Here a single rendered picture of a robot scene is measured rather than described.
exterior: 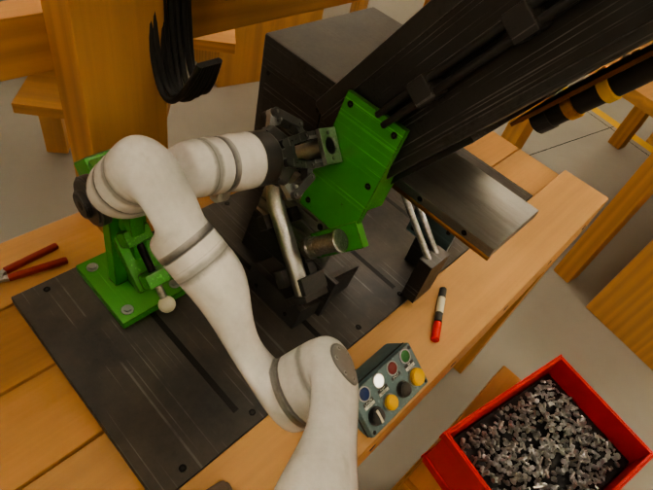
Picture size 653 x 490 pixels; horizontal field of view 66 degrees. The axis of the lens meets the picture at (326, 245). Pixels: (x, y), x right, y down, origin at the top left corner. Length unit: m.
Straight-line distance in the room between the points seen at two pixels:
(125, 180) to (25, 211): 1.89
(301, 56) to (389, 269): 0.44
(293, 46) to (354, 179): 0.28
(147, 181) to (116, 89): 0.36
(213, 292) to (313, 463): 0.20
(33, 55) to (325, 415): 0.66
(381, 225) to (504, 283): 0.29
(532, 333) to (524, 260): 1.19
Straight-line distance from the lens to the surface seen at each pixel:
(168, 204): 0.54
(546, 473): 0.97
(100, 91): 0.86
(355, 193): 0.79
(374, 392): 0.83
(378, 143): 0.76
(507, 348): 2.28
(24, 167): 2.62
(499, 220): 0.89
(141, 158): 0.54
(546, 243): 1.30
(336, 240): 0.79
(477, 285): 1.11
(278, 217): 0.86
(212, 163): 0.60
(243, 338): 0.59
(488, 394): 1.09
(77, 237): 1.06
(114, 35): 0.83
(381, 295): 1.00
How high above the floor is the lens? 1.66
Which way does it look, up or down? 46 degrees down
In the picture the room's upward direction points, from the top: 17 degrees clockwise
